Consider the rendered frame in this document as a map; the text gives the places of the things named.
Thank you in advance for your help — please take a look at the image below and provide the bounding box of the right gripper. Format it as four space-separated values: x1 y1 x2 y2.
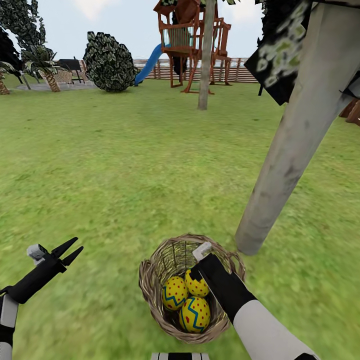
189 262 203 282

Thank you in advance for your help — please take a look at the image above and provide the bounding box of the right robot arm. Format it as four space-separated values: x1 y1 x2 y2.
189 241 321 360

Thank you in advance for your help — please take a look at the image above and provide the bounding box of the wicker basket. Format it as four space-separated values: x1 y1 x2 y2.
138 233 246 344

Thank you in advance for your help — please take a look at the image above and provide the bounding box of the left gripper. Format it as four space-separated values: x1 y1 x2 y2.
24 237 84 290

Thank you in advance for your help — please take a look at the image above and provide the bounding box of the easter egg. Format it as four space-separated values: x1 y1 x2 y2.
184 265 211 298
162 275 193 312
179 295 211 334

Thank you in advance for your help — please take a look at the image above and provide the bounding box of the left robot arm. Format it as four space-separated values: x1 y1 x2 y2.
0 237 84 360

